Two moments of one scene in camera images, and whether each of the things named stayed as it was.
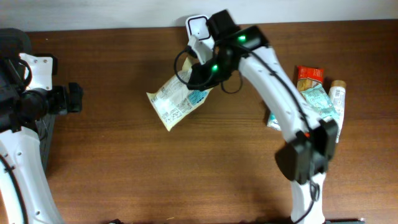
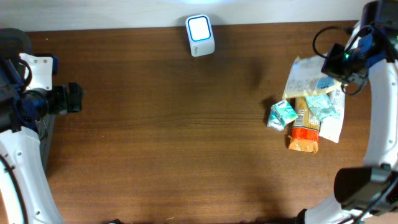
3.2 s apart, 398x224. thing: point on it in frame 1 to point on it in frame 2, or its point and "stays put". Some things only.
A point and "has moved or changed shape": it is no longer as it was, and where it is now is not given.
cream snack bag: [176, 98] to [306, 78]
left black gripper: [73, 97] stays put
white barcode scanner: [199, 36] stays put
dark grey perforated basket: [46, 129] stays put
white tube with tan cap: [337, 94] stays put
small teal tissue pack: [273, 122] stays put
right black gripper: [199, 78] to [334, 62]
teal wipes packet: [318, 98] stays put
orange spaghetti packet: [308, 77] has moved or changed shape
